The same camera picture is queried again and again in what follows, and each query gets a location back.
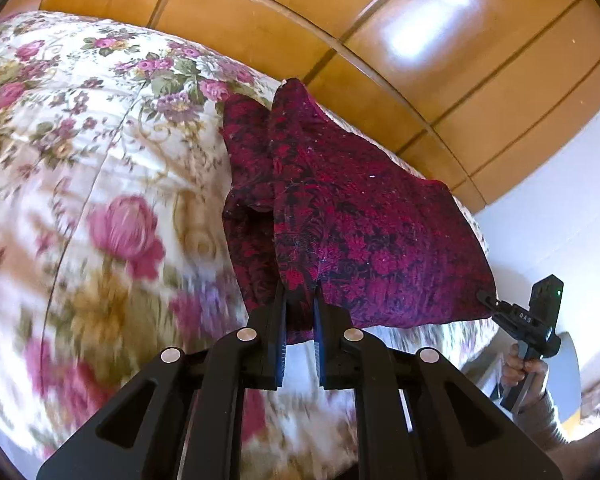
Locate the maroon floral knit sweater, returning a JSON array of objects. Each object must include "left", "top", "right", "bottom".
[{"left": 222, "top": 79, "right": 495, "bottom": 343}]

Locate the grey sleeved right forearm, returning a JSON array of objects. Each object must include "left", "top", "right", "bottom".
[{"left": 514, "top": 391, "right": 586, "bottom": 454}]

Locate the person's right hand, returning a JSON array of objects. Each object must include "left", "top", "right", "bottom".
[{"left": 501, "top": 344, "right": 550, "bottom": 410}]

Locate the floral quilted bedspread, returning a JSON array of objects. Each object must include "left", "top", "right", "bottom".
[{"left": 0, "top": 8, "right": 502, "bottom": 480}]

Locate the wooden panelled wardrobe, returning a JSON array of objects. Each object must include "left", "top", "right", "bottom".
[{"left": 4, "top": 0, "right": 600, "bottom": 211}]

